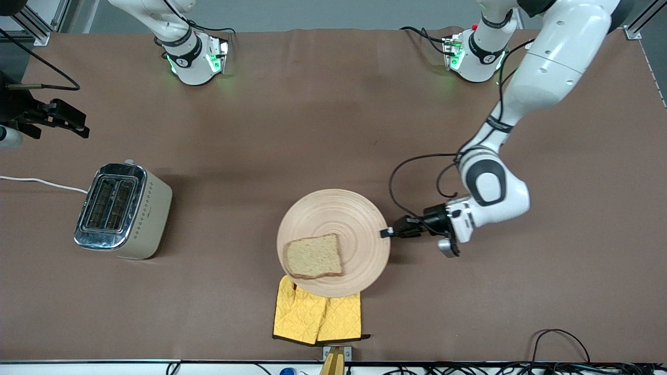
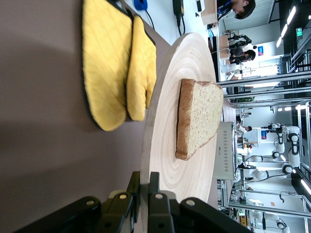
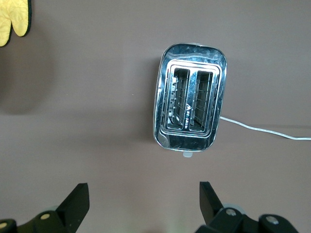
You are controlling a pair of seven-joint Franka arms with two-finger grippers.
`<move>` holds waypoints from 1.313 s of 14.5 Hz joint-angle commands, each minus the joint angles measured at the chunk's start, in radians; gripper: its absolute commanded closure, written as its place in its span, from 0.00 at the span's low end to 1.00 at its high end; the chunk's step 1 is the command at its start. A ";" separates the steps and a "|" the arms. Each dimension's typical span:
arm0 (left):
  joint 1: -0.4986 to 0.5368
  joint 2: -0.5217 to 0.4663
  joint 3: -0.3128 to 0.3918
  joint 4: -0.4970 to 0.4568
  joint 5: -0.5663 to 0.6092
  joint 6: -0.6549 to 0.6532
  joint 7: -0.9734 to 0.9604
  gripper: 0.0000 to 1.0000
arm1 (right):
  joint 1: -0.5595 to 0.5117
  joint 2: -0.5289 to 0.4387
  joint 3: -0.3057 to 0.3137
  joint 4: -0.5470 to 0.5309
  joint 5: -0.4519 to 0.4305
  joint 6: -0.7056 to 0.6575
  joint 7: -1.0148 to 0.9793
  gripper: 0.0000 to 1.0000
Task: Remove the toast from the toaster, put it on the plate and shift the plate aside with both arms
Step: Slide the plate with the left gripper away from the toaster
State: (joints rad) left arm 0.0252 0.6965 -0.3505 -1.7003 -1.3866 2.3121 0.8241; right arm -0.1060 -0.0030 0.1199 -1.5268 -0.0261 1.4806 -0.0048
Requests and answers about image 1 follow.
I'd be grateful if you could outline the round wooden plate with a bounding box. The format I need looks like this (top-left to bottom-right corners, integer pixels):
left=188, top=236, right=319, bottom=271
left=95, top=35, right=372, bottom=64
left=276, top=189, right=391, bottom=298

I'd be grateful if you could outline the brown bread toast slice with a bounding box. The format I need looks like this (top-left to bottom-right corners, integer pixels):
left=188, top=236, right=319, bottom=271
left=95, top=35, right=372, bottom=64
left=283, top=234, right=344, bottom=279

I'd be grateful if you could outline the yellow quilted oven mitt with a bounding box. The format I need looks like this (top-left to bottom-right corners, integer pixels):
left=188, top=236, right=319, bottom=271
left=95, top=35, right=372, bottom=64
left=316, top=292, right=372, bottom=343
left=273, top=275, right=330, bottom=345

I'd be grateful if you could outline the cream and chrome toaster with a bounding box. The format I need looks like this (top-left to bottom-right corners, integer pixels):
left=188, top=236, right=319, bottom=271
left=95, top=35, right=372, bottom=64
left=73, top=159, right=173, bottom=260

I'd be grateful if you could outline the brown table cover sheet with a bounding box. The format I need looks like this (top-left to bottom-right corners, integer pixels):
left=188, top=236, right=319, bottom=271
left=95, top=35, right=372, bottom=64
left=0, top=27, right=667, bottom=363

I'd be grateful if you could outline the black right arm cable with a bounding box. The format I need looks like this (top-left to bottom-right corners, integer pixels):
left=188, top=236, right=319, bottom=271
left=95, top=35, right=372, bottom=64
left=0, top=28, right=81, bottom=92

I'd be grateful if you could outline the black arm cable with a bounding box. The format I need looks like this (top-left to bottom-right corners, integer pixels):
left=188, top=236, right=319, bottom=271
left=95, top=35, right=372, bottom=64
left=389, top=153, right=474, bottom=220
left=0, top=28, right=81, bottom=92

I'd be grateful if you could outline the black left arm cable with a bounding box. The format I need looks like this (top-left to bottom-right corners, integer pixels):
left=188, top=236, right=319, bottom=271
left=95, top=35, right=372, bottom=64
left=389, top=153, right=474, bottom=220

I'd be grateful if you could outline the white toaster power cable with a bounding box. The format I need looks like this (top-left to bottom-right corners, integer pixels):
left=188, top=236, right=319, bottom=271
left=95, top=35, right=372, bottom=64
left=0, top=176, right=89, bottom=195

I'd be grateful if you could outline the aluminium frame profile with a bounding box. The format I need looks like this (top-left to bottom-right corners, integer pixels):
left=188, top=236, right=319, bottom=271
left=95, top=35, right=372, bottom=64
left=0, top=0, right=71, bottom=46
left=623, top=0, right=667, bottom=40

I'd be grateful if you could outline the small metal bracket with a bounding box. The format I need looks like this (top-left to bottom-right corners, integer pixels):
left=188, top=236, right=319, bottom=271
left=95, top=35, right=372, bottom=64
left=323, top=346, right=353, bottom=363

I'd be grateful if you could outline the black looped cable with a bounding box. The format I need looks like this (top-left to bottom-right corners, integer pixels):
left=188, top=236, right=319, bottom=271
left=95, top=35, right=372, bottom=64
left=530, top=329, right=592, bottom=364

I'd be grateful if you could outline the black cable bundle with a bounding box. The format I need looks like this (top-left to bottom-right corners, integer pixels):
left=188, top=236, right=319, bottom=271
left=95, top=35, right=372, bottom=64
left=360, top=362, right=667, bottom=375

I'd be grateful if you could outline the black right base cable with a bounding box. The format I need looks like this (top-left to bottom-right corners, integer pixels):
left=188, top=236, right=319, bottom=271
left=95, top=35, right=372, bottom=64
left=185, top=18, right=240, bottom=37

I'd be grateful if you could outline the black base cable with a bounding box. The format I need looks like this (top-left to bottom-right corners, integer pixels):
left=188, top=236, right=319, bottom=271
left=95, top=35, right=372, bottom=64
left=185, top=18, right=240, bottom=37
left=399, top=26, right=454, bottom=55

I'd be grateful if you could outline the black left base cable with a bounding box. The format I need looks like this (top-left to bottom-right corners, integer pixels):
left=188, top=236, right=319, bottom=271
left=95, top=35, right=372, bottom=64
left=399, top=26, right=454, bottom=55

